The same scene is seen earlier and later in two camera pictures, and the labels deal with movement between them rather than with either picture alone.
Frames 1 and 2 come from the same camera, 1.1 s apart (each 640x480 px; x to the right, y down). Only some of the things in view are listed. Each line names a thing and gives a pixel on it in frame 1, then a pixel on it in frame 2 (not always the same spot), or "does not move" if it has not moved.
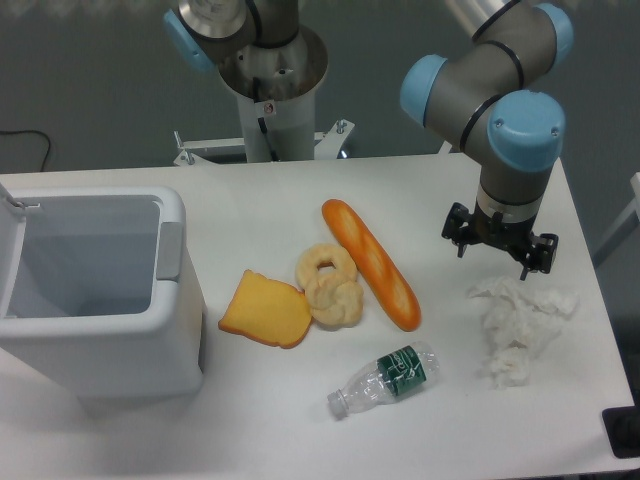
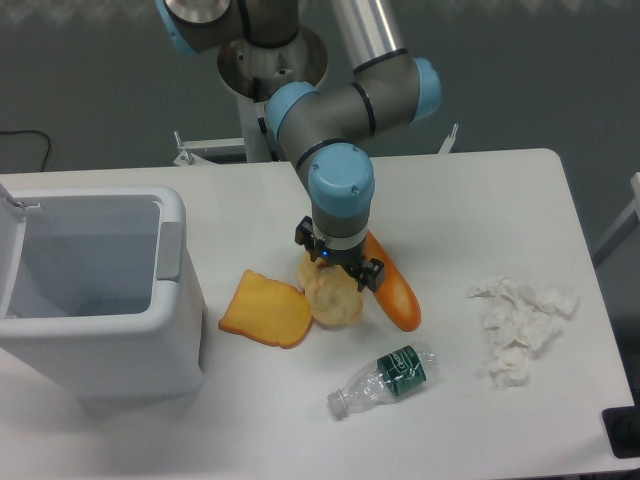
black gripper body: x=510 y=236 -> x=350 y=260
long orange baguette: x=379 y=269 does not move
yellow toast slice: x=268 y=309 does not move
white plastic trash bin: x=100 y=291 does not move
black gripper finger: x=456 y=226 -> x=305 y=235
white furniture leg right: x=630 y=224 does not move
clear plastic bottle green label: x=389 y=378 does not move
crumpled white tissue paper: x=517 y=321 does not move
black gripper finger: x=542 y=253 -> x=374 y=277
